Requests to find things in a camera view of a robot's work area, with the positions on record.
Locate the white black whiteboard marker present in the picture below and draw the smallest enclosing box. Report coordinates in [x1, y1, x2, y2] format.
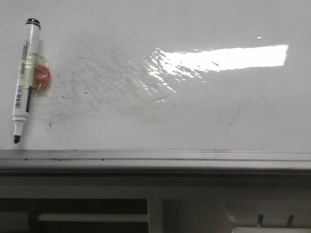
[13, 18, 51, 144]

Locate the white tray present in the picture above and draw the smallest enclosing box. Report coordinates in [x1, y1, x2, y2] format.
[232, 227, 311, 233]

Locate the left metal hook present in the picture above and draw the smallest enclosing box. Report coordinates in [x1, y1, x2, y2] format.
[257, 215, 264, 228]

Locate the metal hook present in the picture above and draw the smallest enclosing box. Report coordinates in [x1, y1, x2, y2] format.
[257, 215, 264, 228]
[286, 215, 294, 228]

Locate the white horizontal bar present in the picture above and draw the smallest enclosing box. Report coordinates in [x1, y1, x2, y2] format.
[36, 213, 149, 222]

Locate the right metal hook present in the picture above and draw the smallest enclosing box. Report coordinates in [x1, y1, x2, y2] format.
[286, 215, 294, 228]

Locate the white whiteboard with aluminium frame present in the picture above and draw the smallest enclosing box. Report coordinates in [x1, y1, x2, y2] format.
[0, 0, 311, 173]

